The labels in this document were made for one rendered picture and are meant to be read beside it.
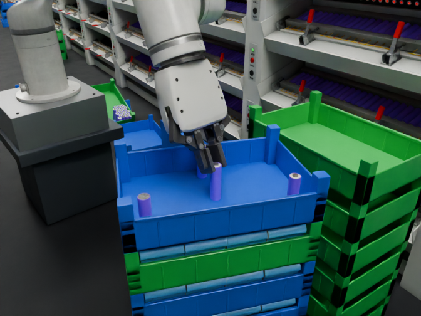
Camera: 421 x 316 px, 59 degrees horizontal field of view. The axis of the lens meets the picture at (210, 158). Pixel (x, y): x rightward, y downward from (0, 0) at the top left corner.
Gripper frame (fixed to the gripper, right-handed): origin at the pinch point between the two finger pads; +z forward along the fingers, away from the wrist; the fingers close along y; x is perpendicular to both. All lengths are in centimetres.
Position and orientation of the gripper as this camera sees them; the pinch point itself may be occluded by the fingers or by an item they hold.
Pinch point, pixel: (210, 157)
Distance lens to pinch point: 59.5
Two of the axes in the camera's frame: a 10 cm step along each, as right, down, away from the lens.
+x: 6.3, -0.6, -7.8
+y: -7.2, 3.3, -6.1
